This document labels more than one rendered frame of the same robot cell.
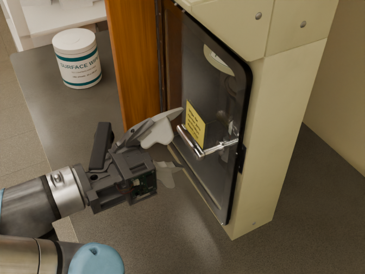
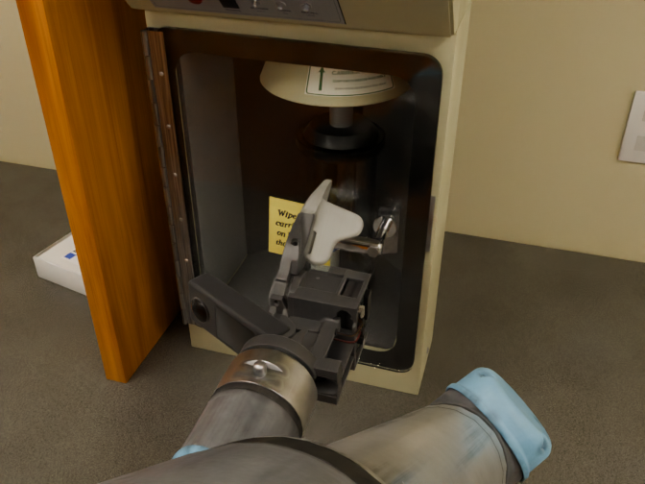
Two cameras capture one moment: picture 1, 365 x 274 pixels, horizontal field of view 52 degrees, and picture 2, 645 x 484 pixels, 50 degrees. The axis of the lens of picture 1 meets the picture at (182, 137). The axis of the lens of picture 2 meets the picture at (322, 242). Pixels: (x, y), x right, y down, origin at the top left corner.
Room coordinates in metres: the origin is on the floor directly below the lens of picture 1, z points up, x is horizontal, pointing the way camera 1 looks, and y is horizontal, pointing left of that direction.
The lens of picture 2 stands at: (0.06, 0.43, 1.60)
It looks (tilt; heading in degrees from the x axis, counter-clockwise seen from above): 34 degrees down; 315
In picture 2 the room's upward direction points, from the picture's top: straight up
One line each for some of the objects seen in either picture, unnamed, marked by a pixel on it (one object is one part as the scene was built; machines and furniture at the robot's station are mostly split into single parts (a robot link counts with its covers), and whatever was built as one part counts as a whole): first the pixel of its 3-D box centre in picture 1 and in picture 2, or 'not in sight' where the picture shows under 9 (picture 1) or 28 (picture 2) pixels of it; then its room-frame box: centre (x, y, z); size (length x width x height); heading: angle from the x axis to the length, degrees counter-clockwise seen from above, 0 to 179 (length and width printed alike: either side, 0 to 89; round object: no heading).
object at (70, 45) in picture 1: (78, 58); not in sight; (1.03, 0.33, 1.02); 0.13 x 0.13 x 0.15
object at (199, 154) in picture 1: (199, 139); (347, 232); (0.48, -0.03, 1.20); 0.10 x 0.05 x 0.03; 27
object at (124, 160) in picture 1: (117, 175); (307, 332); (0.40, 0.11, 1.20); 0.12 x 0.09 x 0.08; 118
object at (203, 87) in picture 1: (194, 114); (293, 215); (0.56, -0.02, 1.19); 0.30 x 0.01 x 0.40; 27
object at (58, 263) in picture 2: not in sight; (100, 261); (0.95, 0.04, 0.96); 0.16 x 0.12 x 0.04; 17
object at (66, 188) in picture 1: (67, 189); (266, 394); (0.37, 0.18, 1.20); 0.08 x 0.05 x 0.08; 28
